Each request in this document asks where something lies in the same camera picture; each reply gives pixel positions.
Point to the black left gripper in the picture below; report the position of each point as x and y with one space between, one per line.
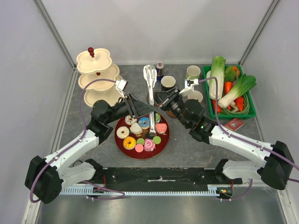
137 108

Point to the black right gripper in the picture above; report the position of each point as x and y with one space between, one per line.
164 95

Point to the blue frosted donut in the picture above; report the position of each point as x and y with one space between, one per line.
144 123

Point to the white chocolate sprinkle donut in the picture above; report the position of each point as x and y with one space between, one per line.
129 120

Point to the plain white donut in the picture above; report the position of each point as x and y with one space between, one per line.
122 132

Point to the green macaron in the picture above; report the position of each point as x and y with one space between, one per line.
140 141
157 140

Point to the silver metal serving tongs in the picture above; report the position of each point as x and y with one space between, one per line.
150 76

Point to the yellow frosted donut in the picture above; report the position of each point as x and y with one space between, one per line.
129 143

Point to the hot pink swirl roll cake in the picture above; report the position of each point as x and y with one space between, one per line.
149 145

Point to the pink macaron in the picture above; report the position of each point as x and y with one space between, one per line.
139 148

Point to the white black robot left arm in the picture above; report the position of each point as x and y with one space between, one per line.
46 177

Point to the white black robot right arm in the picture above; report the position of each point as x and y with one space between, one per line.
274 161

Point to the brown wooden coaster middle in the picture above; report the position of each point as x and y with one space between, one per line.
171 114

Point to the black mug white inside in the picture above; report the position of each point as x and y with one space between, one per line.
168 83

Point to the green swirl roll cake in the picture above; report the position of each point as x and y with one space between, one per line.
157 118

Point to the white cream sandwich bun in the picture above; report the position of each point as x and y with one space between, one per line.
136 129

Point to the salmon pink swirl roll cake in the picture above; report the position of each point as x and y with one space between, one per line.
161 128

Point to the round red lacquer tray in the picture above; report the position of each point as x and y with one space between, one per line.
145 135

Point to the pink mug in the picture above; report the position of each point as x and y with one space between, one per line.
197 95

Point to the red bull can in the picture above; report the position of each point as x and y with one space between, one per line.
159 68

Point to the light green mug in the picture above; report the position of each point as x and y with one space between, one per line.
193 72

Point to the toy orange carrot lower left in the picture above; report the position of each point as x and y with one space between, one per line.
217 108

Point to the toy orange carrot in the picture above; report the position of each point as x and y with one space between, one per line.
217 108
227 87

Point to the toy green long beans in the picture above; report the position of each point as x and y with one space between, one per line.
244 112

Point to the toy napa cabbage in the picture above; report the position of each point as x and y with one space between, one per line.
217 71

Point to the cream three-tier dessert stand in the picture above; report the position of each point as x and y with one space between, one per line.
98 76

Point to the toy orange carrot upper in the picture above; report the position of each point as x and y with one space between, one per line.
227 87

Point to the toy leafy green vegetable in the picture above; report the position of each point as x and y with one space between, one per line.
232 73

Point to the toy bok choy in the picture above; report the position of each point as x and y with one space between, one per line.
241 87

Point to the green plastic crate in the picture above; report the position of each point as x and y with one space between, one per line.
210 108

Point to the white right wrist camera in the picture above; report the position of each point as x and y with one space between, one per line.
189 87

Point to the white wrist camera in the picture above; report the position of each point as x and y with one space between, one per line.
189 87
120 86

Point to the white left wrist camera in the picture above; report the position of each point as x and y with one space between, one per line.
120 86

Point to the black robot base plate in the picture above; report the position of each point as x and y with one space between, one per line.
113 176

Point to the white slotted cable duct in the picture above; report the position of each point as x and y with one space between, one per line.
89 190

